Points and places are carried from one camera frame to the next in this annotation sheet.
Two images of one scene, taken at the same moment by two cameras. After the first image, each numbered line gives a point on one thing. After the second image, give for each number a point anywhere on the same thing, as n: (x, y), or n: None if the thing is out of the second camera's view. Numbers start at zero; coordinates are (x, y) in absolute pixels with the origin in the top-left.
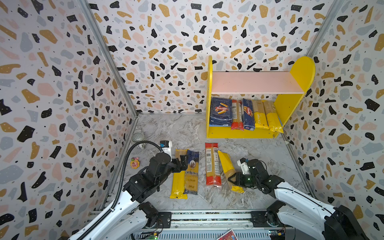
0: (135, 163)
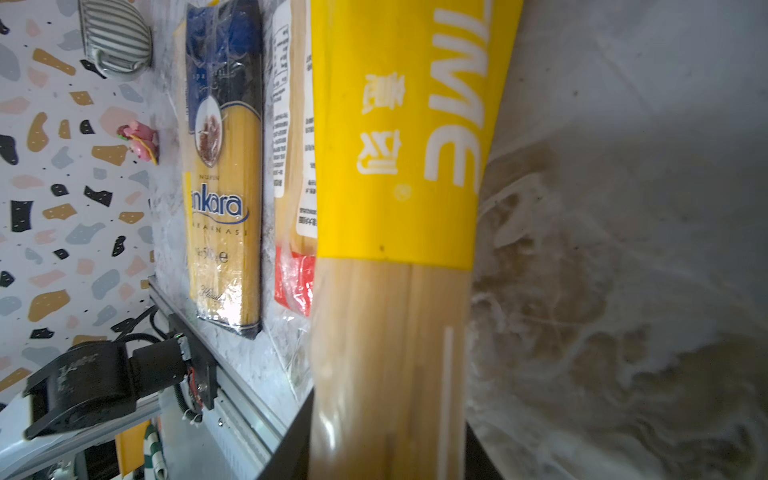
0: (143, 140)
